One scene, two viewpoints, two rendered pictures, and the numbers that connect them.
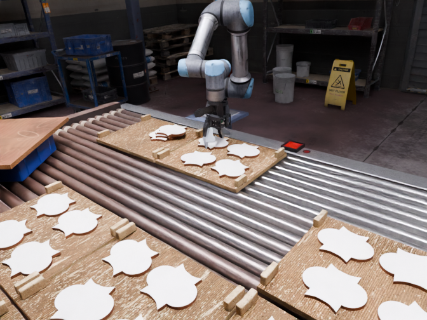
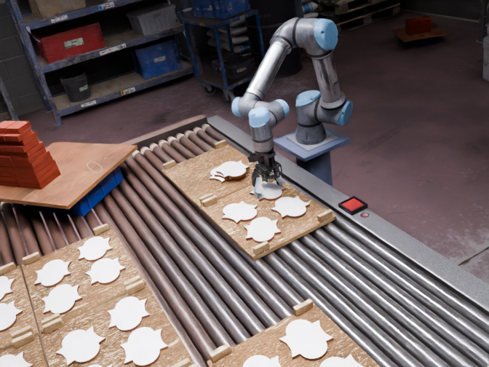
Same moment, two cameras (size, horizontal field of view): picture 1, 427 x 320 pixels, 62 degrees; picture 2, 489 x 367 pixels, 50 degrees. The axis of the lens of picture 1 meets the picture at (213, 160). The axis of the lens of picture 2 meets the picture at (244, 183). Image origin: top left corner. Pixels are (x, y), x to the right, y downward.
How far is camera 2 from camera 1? 84 cm
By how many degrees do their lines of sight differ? 22
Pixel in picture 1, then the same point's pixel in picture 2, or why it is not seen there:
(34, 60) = (161, 20)
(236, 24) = (312, 48)
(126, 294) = (111, 345)
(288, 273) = (238, 356)
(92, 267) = (99, 317)
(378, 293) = not seen: outside the picture
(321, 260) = (274, 349)
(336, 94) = not seen: outside the picture
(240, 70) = (327, 95)
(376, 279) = not seen: outside the picture
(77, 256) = (92, 304)
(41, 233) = (76, 276)
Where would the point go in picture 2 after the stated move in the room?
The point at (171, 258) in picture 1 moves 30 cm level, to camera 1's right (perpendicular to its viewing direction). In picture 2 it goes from (157, 320) to (252, 334)
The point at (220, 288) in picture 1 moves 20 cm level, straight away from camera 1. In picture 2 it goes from (178, 357) to (206, 304)
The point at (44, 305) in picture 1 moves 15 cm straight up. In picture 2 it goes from (57, 341) to (38, 304)
